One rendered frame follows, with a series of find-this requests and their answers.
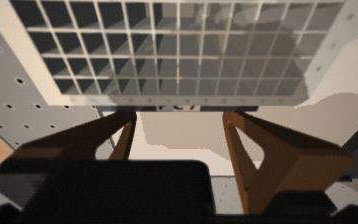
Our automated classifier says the white deep-well block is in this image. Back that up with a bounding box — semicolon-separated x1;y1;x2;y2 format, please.
0;0;358;106

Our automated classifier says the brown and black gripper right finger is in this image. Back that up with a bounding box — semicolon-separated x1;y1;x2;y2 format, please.
222;111;355;214

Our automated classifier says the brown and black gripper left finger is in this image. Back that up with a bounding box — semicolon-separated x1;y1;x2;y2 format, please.
6;111;137;160

